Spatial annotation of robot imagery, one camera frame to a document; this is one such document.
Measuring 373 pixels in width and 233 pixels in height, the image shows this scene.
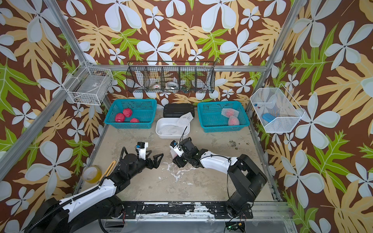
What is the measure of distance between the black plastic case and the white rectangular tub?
0.03 metres

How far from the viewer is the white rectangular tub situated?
1004 mm

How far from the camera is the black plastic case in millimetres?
1107
